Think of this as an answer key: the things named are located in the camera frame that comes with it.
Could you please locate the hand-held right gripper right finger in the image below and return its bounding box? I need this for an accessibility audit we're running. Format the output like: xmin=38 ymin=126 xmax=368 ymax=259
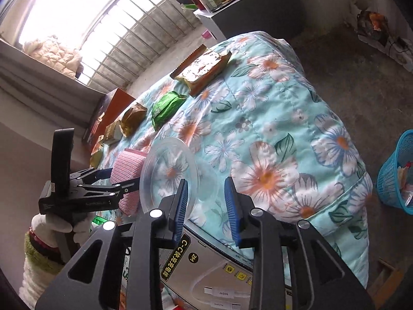
xmin=224 ymin=176 xmax=375 ymax=310

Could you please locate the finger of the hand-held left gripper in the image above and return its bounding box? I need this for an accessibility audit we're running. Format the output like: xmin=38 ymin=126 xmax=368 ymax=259
xmin=69 ymin=168 xmax=113 ymax=184
xmin=81 ymin=177 xmax=141 ymax=198

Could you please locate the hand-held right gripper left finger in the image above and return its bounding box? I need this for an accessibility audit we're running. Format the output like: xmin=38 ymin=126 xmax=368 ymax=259
xmin=35 ymin=179 xmax=189 ymax=310

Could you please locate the pink woven cloth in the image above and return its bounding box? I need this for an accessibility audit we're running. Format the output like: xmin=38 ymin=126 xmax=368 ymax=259
xmin=110 ymin=149 xmax=145 ymax=216

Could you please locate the clear plastic bowl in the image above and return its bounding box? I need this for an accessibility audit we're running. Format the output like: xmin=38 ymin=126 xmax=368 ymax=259
xmin=140 ymin=136 xmax=220 ymax=215

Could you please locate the black white cable box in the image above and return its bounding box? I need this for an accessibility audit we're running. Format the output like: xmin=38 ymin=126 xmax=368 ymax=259
xmin=123 ymin=229 xmax=259 ymax=310

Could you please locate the blue plastic basket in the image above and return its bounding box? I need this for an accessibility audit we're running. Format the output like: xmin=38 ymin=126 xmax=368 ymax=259
xmin=377 ymin=132 xmax=413 ymax=216

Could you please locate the person's left hand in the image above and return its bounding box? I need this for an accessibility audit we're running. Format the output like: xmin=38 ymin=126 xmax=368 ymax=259
xmin=31 ymin=215 xmax=95 ymax=236

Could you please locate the yellow green small packet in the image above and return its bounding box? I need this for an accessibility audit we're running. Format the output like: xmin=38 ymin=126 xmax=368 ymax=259
xmin=90 ymin=144 xmax=104 ymax=168

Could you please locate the golden small packet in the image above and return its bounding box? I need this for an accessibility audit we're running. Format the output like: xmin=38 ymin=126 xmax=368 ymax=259
xmin=121 ymin=103 xmax=147 ymax=136

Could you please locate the grey striped curtain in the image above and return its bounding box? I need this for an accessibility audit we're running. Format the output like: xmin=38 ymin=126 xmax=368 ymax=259
xmin=0 ymin=39 xmax=107 ymax=104

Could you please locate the floral blanket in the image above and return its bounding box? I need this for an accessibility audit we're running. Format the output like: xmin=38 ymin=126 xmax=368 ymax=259
xmin=93 ymin=30 xmax=370 ymax=298

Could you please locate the white quilted jacket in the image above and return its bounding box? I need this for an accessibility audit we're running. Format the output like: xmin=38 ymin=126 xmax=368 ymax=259
xmin=23 ymin=36 xmax=83 ymax=79

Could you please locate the large brown snack packet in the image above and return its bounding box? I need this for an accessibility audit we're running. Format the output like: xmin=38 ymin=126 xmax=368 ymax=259
xmin=171 ymin=45 xmax=233 ymax=96

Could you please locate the metal window railing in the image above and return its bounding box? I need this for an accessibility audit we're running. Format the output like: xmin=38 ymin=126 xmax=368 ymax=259
xmin=79 ymin=0 xmax=207 ymax=94

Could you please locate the wooden stool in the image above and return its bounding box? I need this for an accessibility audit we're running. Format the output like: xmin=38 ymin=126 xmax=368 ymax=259
xmin=371 ymin=258 xmax=405 ymax=301

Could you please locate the grey nightstand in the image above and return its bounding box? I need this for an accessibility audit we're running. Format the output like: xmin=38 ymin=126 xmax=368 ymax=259
xmin=194 ymin=0 xmax=291 ymax=41

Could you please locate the black bag with orange packet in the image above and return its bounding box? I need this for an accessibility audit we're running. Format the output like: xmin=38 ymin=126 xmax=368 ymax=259
xmin=356 ymin=10 xmax=389 ymax=46

